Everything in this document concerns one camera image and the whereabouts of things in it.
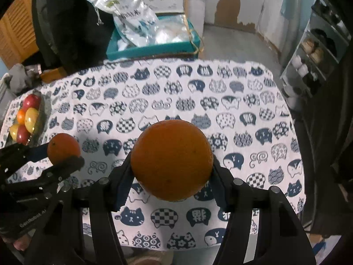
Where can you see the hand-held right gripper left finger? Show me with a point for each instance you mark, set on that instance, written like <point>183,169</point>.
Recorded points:
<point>122,187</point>

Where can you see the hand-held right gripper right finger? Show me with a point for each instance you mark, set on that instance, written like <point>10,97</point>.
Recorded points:
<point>219,190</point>

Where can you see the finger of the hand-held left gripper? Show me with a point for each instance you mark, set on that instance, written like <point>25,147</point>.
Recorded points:
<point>35,151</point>
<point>63,167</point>

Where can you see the small orange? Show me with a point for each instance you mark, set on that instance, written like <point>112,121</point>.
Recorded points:
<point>20,116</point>
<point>63,149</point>

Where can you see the red apple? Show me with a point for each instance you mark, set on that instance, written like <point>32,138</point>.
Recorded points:
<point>23,135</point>
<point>31,102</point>

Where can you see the yellow mango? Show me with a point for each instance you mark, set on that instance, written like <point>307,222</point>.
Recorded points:
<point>14,130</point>

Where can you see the yellow-green mango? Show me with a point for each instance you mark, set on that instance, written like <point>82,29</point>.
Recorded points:
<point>31,118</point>

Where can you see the green glass bowl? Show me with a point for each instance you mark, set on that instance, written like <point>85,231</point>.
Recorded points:
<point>42,107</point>

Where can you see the person's left hand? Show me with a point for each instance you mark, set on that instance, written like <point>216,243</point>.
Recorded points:
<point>21,243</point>

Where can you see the pile of grey clothes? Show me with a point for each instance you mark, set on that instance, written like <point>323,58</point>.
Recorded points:
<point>22,77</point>

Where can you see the cat-print tablecloth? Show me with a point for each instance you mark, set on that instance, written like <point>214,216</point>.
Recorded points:
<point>193,102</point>

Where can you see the dark hanging garment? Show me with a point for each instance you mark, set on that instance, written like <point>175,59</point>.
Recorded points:
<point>331,143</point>

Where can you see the wooden louvered wardrobe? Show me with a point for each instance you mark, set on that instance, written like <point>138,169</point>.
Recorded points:
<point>16,27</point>

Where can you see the black hanging coat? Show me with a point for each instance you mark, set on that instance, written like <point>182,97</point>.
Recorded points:
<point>69,19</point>

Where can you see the teal box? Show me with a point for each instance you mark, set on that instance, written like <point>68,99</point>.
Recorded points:
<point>151,50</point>

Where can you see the white shoe rack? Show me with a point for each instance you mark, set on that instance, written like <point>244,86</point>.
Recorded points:
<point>295,49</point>

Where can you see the white rice bag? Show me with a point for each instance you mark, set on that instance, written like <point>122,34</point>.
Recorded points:
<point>129,19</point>

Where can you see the clear plastic bag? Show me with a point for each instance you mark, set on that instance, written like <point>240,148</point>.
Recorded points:
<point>171,31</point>

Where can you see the grey shoe rack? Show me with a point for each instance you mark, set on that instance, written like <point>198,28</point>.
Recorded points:
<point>311,49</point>

